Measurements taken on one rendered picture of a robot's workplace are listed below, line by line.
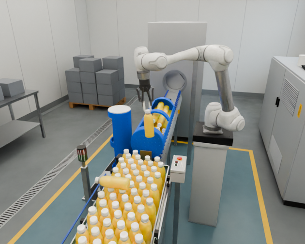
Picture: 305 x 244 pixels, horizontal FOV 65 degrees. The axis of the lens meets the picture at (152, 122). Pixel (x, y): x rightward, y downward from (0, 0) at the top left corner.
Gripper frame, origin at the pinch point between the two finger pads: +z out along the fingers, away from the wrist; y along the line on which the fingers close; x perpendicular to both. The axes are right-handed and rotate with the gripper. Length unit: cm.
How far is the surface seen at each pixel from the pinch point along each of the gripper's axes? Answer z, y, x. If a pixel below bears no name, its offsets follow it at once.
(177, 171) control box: 41, -21, 21
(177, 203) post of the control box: 76, -18, 12
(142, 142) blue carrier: 35.0, 10.6, -12.2
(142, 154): 44.3, 10.8, -8.4
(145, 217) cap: 39, -10, 67
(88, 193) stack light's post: 55, 43, 30
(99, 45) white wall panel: -28, 272, -557
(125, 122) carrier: 48, 53, -94
